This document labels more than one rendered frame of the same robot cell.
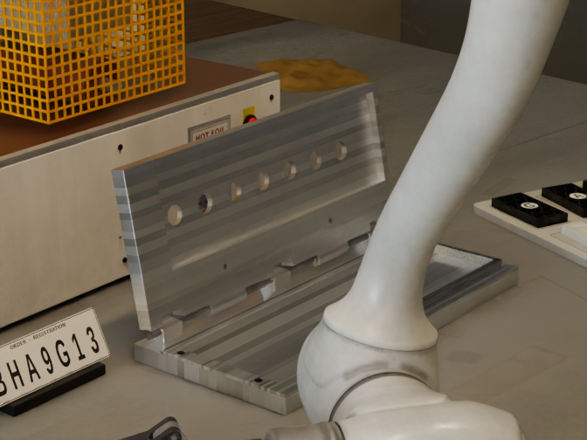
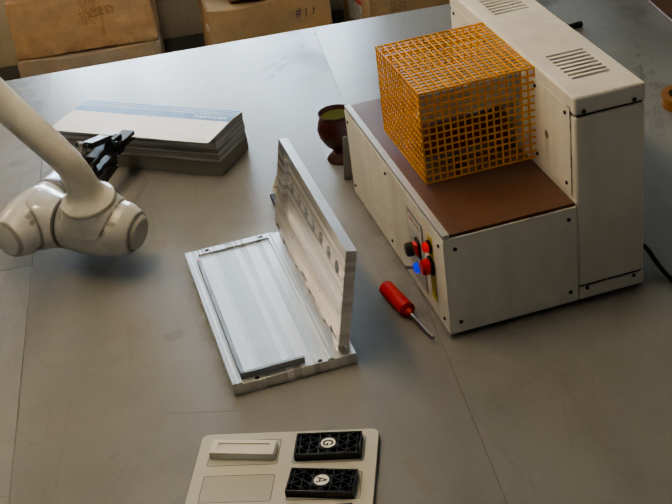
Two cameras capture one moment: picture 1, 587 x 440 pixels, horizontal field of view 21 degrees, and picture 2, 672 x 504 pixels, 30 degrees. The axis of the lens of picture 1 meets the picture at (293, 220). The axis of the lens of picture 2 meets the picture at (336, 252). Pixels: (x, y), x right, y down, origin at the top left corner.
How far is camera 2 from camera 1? 3.28 m
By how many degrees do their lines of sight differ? 109
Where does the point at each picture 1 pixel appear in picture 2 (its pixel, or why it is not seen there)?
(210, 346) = (260, 248)
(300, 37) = not seen: outside the picture
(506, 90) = not seen: outside the picture
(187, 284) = (283, 222)
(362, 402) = (53, 189)
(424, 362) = (61, 212)
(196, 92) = (429, 197)
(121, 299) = (371, 248)
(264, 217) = (310, 244)
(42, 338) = not seen: hidden behind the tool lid
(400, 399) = (38, 192)
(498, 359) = (158, 345)
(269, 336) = (250, 267)
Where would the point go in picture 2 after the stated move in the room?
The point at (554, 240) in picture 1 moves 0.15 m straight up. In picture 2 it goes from (269, 436) to (254, 356)
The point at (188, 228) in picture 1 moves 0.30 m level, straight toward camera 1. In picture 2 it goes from (294, 202) to (164, 176)
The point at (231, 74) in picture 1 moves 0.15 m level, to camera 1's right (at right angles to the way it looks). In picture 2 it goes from (461, 218) to (411, 264)
